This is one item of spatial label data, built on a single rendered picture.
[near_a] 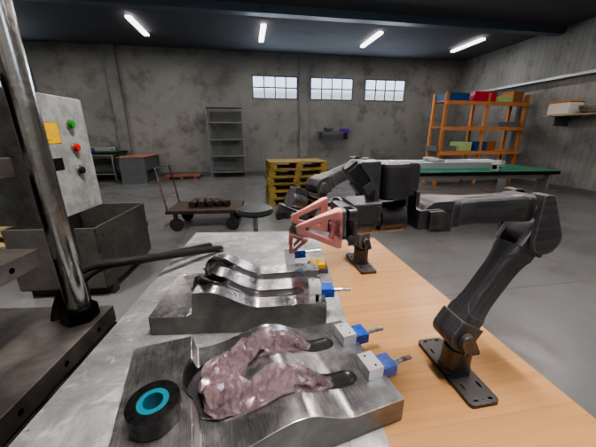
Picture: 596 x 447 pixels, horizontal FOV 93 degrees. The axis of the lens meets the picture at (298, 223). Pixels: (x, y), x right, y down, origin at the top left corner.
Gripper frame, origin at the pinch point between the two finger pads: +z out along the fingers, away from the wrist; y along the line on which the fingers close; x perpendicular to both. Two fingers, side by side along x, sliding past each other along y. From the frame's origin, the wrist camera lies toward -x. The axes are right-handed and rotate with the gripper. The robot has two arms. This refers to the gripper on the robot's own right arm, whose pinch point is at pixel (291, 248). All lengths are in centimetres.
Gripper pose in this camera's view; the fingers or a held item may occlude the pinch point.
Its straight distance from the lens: 103.6
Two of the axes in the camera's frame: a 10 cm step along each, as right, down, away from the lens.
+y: 0.7, 2.3, -9.7
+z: -4.0, 9.0, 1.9
